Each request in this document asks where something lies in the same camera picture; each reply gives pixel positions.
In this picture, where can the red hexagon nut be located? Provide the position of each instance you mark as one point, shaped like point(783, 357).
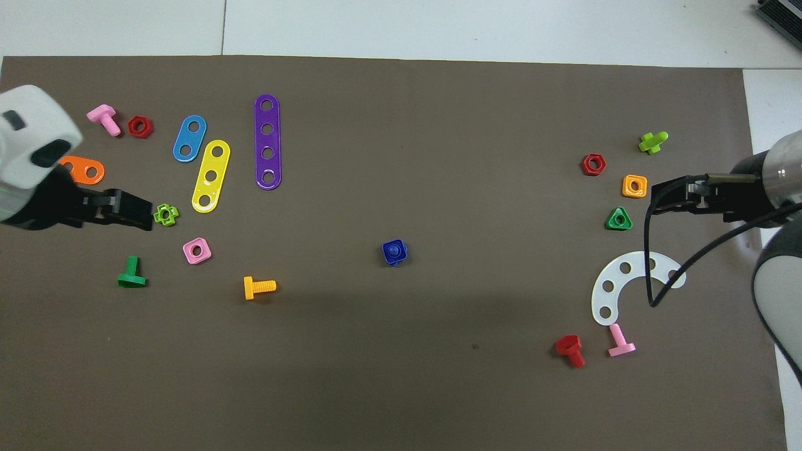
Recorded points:
point(586, 165)
point(133, 127)

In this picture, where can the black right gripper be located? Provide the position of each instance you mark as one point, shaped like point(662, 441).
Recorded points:
point(733, 197)

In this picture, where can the yellow three-hole plate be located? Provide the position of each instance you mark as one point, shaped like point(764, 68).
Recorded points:
point(214, 164)

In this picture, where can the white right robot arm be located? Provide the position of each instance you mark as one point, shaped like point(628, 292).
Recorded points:
point(783, 169)

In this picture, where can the blue square nut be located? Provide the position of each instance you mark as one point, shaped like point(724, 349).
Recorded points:
point(386, 245)

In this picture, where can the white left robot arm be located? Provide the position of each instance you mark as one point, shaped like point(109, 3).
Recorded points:
point(31, 125)

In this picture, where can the orange square nut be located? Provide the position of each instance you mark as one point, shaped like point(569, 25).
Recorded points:
point(626, 186)

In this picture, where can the black ribbed device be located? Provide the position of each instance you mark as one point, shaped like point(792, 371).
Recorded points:
point(783, 15)

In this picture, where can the light green cross bolt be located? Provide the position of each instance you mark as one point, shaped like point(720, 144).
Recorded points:
point(651, 143)

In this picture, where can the orange heart-shaped plate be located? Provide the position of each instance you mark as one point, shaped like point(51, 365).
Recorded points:
point(80, 173)

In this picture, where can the purple four-hole plate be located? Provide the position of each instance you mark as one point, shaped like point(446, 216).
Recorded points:
point(267, 141)

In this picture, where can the white curved five-hole plate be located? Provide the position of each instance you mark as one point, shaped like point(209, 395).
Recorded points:
point(614, 277)

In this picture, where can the blue plastic bolt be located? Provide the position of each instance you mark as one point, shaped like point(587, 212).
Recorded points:
point(393, 251)

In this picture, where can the pink square nut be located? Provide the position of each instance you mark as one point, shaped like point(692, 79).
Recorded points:
point(188, 257)

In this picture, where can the pink plastic bolt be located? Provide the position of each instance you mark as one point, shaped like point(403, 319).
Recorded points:
point(621, 349)
point(101, 114)

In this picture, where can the light green cross nut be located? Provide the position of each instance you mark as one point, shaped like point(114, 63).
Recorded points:
point(158, 215)

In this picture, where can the brown table mat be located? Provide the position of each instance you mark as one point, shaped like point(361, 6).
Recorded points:
point(401, 351)

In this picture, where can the dark green triangle nut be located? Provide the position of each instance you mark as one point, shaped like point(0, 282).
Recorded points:
point(611, 224)

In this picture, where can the dark green plastic bolt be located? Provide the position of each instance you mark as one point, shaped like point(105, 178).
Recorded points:
point(131, 279)

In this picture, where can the orange plastic bolt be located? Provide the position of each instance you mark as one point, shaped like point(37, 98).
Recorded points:
point(249, 288)

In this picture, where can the blue two-hole plate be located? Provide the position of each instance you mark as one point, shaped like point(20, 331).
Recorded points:
point(190, 138)

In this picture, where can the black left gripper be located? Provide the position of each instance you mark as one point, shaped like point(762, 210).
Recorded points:
point(62, 207)

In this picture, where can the red plastic bolt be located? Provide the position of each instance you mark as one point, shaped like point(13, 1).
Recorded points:
point(567, 344)

